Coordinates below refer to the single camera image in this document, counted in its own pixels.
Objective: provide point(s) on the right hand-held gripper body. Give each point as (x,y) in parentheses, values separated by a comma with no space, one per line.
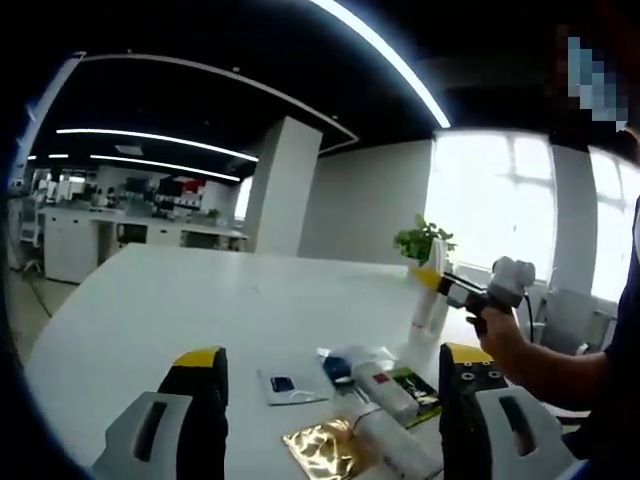
(510,280)

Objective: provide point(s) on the plain white skincare bottle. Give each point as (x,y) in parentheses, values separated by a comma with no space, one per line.
(400,450)

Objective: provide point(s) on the white office counter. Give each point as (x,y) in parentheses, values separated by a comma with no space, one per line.
(70,245)

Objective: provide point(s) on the gold skincare sachet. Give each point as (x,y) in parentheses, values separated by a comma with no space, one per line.
(310,445)

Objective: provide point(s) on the person's right hand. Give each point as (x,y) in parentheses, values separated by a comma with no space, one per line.
(497,332)

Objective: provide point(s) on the skincare bottle red label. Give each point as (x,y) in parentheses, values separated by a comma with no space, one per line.
(387,395)

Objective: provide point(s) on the large bright window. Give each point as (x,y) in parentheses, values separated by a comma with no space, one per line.
(490,210)
(607,225)

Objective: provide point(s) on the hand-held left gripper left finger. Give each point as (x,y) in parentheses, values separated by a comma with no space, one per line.
(200,400)

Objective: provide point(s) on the potted green plant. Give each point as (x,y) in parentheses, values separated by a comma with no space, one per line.
(420,240)

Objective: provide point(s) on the white skincare tube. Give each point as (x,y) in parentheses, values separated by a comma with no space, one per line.
(427,310)

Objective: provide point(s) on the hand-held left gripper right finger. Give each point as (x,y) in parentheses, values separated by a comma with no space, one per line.
(462,410)

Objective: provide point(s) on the long ceiling light strip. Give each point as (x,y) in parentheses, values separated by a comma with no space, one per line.
(390,55)

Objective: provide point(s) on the white skincare sachet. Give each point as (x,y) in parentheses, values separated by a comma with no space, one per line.
(300,385)

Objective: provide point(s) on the green skincare sachet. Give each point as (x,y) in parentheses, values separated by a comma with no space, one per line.
(420,395)

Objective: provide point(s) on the person's dark clothed torso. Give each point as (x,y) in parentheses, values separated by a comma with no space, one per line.
(620,375)

